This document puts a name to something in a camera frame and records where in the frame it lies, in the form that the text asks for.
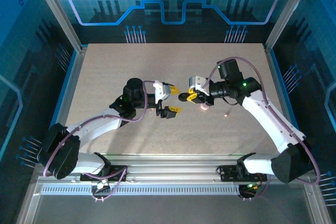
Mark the aluminium table side rail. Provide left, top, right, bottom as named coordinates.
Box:
left=49, top=45, right=89, bottom=141
left=264, top=44, right=300, bottom=130

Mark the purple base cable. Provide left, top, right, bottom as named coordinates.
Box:
left=91, top=167, right=129, bottom=202
left=238, top=174, right=271, bottom=201

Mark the grey slotted cable duct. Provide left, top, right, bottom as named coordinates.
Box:
left=40, top=185, right=241, bottom=196

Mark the aluminium frame post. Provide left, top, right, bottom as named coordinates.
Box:
left=264, top=0, right=316, bottom=51
left=29, top=0, right=88, bottom=51

